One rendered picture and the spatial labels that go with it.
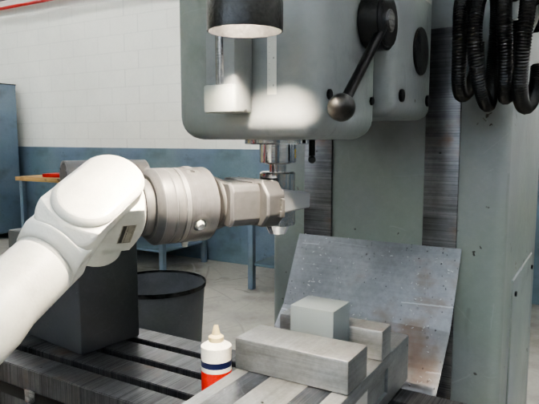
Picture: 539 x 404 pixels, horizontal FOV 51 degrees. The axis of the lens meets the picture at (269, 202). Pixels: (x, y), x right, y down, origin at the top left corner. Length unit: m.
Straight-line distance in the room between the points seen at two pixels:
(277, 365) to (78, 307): 0.40
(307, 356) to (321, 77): 0.31
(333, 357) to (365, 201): 0.49
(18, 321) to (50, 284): 0.05
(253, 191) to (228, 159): 5.23
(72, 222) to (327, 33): 0.33
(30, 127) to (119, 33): 1.98
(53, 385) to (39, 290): 0.41
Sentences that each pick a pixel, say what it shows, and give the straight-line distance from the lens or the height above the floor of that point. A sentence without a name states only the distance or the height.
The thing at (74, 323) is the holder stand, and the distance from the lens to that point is 1.00.
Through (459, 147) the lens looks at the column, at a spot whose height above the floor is 1.30.
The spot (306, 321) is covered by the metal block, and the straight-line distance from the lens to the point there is 0.72.
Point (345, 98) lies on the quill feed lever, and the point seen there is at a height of 1.35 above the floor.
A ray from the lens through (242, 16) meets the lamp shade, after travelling 0.52.
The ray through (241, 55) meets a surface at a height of 1.40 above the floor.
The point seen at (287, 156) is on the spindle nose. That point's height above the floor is 1.29.
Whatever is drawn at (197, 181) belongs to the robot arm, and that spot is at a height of 1.26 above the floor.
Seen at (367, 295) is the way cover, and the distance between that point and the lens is 1.06.
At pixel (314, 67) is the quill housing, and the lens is 0.63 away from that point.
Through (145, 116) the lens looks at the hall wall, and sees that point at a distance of 6.63.
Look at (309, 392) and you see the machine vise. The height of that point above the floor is 1.03.
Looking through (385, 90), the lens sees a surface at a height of 1.37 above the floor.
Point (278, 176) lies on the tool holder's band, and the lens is 0.72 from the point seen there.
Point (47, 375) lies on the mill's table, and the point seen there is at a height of 0.96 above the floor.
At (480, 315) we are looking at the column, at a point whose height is 1.00.
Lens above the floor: 1.31
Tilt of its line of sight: 6 degrees down
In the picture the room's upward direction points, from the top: straight up
